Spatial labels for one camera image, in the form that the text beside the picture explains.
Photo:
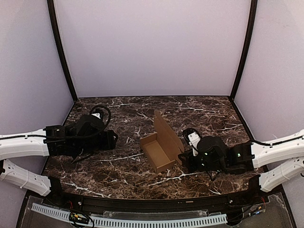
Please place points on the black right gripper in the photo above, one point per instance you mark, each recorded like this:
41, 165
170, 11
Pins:
188, 157

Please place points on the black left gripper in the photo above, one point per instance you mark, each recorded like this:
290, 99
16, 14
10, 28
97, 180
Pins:
83, 149

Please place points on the brown cardboard box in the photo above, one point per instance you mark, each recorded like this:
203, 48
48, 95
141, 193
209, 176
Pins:
163, 147

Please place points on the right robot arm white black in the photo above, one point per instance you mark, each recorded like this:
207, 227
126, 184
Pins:
210, 153

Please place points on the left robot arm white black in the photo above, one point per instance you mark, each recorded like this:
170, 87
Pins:
78, 140

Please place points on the small green circuit board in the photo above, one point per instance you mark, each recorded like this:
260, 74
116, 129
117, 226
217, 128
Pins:
78, 218

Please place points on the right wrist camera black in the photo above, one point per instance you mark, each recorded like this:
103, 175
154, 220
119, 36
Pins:
192, 137

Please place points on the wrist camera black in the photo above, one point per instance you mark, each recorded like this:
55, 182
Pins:
97, 111
192, 137

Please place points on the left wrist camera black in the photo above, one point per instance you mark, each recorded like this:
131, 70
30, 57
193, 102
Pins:
97, 111

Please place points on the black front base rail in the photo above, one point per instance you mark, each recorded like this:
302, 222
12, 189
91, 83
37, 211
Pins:
97, 205

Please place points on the left black frame post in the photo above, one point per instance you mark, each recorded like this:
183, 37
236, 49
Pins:
60, 49

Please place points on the black frame post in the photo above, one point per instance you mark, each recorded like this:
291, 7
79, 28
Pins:
245, 49
60, 49

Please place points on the right black frame post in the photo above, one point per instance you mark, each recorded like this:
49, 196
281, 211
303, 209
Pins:
245, 49

